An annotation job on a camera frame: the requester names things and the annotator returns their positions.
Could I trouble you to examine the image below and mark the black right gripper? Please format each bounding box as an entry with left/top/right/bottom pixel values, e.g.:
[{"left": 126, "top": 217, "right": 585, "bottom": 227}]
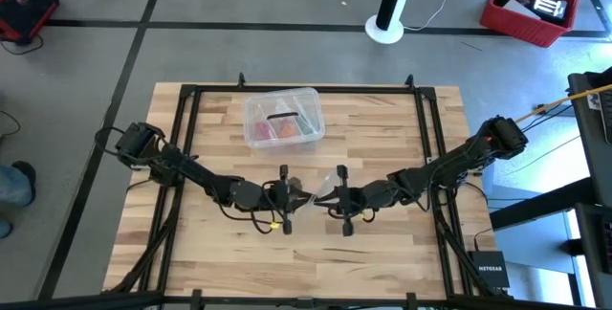
[{"left": 314, "top": 165, "right": 383, "bottom": 237}]

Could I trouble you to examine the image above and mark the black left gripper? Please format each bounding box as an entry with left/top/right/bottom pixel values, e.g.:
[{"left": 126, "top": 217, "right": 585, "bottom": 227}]
[{"left": 260, "top": 165, "right": 317, "bottom": 235}]

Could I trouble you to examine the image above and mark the clear plastic bag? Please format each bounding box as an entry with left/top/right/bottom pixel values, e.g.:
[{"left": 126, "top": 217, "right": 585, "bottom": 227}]
[{"left": 300, "top": 169, "right": 341, "bottom": 215}]

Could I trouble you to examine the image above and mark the green bandage roll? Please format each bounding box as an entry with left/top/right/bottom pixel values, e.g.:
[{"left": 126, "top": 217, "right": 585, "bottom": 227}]
[{"left": 296, "top": 116, "right": 317, "bottom": 137}]

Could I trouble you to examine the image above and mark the pink bandage roll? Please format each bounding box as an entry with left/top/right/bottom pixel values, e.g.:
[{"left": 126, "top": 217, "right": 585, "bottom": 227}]
[{"left": 252, "top": 121, "right": 273, "bottom": 142}]

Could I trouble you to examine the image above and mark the clear plastic storage bin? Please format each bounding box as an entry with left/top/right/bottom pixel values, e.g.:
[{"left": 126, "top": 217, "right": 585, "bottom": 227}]
[{"left": 242, "top": 86, "right": 327, "bottom": 149}]

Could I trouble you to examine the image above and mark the red plastic crate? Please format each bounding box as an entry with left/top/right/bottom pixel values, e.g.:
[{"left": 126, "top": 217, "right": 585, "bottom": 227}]
[{"left": 479, "top": 0, "right": 580, "bottom": 49}]

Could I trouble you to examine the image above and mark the black desk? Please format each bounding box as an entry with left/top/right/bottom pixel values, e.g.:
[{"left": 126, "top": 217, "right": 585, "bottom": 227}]
[{"left": 490, "top": 66, "right": 612, "bottom": 310}]

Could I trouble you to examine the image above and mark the person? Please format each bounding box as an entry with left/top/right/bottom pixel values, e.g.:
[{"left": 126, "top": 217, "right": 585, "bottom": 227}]
[{"left": 0, "top": 160, "right": 37, "bottom": 240}]

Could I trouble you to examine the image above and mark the black device with white stripes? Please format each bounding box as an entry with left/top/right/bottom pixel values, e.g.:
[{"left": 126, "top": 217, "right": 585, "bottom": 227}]
[{"left": 531, "top": 0, "right": 570, "bottom": 28}]

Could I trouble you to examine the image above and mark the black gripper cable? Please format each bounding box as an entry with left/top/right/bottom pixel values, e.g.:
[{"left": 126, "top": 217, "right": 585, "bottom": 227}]
[{"left": 209, "top": 197, "right": 284, "bottom": 235}]

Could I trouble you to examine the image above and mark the black metal table frame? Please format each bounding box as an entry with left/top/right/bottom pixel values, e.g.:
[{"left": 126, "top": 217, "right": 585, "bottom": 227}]
[{"left": 102, "top": 71, "right": 515, "bottom": 310}]

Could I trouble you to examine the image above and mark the black Netgear network switch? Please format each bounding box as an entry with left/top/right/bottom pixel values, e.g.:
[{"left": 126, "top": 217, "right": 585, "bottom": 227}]
[{"left": 467, "top": 250, "right": 512, "bottom": 290}]

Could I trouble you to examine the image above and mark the yellow hanging cable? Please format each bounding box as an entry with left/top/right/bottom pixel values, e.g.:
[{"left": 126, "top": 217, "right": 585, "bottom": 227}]
[{"left": 514, "top": 83, "right": 612, "bottom": 124}]

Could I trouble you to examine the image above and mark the black floor cable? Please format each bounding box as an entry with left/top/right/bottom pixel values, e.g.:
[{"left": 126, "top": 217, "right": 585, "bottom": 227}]
[{"left": 0, "top": 34, "right": 45, "bottom": 56}]

